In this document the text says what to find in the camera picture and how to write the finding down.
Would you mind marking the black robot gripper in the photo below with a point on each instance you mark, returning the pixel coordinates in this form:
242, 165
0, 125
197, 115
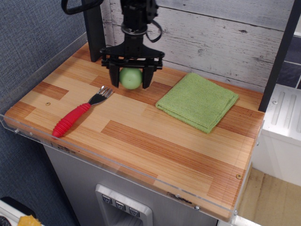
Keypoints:
132, 53

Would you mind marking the green ball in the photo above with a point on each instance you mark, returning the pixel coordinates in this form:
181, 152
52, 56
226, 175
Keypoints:
130, 78

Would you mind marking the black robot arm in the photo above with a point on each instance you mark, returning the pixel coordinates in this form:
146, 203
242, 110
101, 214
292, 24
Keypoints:
137, 15

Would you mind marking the green folded cloth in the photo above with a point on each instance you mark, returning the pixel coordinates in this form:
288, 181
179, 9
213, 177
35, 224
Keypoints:
198, 102

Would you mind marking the grey toy fridge cabinet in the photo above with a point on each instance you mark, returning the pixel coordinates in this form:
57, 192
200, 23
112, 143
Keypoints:
79, 179

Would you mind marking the white toy sink counter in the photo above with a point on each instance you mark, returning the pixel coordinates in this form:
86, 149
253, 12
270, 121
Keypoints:
278, 149

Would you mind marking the yellow object at corner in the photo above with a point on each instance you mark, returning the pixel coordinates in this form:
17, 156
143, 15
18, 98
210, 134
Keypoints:
28, 221

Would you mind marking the black white object at corner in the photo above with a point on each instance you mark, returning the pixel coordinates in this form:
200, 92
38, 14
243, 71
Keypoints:
12, 210

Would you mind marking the red handled metal fork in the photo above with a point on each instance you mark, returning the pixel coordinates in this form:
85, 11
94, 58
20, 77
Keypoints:
69, 119

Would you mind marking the left black vertical post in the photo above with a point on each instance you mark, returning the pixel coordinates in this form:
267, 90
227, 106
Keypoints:
95, 32

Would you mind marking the black vertical post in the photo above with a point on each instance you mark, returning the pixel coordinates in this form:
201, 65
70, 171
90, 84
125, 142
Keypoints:
281, 54
95, 32

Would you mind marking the right black vertical post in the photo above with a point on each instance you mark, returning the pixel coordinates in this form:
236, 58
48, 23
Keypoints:
281, 54

